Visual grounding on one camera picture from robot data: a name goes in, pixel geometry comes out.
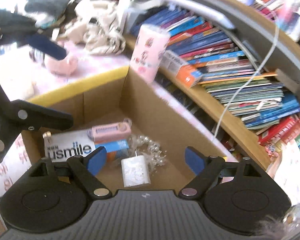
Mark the white charger plug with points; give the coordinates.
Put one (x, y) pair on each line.
(135, 171)

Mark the usmile toothpaste box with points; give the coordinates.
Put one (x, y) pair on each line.
(59, 147)

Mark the clear bead bag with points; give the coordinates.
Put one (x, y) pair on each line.
(151, 150)

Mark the cream canvas bag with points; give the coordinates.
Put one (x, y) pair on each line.
(97, 27)

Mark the pink plush toy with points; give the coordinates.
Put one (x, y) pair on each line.
(64, 67)

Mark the orange white small box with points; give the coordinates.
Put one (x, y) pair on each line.
(178, 67)

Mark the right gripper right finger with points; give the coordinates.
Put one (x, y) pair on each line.
(206, 170)

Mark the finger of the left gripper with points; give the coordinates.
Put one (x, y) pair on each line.
(45, 45)

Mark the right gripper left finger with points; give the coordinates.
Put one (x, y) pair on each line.
(84, 171)

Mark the pink sticker cylinder container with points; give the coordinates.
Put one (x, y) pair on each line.
(149, 48)

